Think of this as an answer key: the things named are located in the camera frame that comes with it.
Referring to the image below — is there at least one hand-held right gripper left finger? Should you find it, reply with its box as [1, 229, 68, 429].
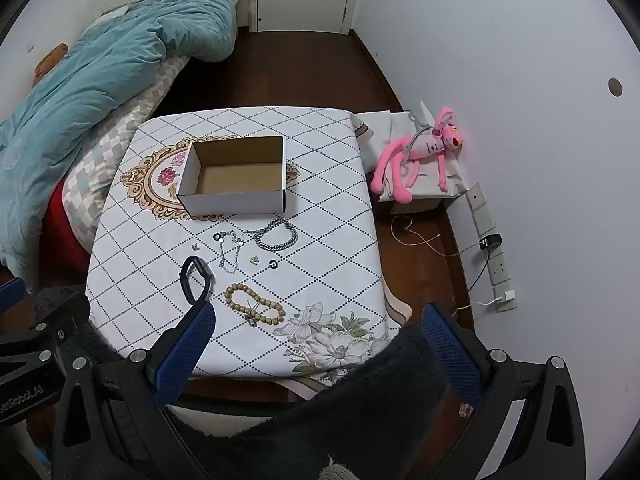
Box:
[52, 299, 217, 480]

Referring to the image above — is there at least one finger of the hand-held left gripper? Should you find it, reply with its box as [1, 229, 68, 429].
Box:
[0, 291, 93, 378]
[0, 276, 27, 331]

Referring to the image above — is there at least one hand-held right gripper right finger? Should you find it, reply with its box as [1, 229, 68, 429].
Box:
[421, 302, 588, 480]

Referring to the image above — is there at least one wooden bead bracelet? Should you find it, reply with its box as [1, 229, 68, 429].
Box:
[223, 282, 287, 328]

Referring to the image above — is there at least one black wristband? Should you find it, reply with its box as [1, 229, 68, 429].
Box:
[180, 256, 216, 306]

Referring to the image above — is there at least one thin silver chain bracelet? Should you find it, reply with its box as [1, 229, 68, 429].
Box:
[212, 230, 247, 275]

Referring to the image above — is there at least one thick silver chain bracelet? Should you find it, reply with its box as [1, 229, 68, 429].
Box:
[244, 219, 299, 252]

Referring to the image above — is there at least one red cloth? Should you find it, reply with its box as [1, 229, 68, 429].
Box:
[42, 180, 93, 271]

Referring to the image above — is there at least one dark fleece garment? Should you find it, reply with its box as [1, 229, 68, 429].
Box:
[35, 285, 481, 480]

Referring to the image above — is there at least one patterned white tablecloth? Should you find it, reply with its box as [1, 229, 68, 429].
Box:
[85, 106, 401, 381]

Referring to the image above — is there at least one pink plush toy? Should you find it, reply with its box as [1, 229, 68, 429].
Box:
[370, 106, 463, 205]

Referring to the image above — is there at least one light blue duvet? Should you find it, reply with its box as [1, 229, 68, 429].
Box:
[0, 0, 241, 266]

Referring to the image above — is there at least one brown plush toy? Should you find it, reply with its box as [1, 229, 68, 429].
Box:
[32, 42, 68, 86]

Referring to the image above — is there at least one grey hanger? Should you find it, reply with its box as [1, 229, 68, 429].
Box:
[404, 109, 436, 161]

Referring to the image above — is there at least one white cable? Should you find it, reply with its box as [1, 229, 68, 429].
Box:
[452, 296, 506, 312]

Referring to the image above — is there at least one black cable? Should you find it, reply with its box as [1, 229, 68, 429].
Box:
[450, 247, 488, 313]

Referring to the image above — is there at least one beige cord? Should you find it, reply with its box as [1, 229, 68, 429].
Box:
[391, 215, 481, 257]

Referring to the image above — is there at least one white wall socket strip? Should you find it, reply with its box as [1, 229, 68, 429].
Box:
[465, 183, 518, 313]

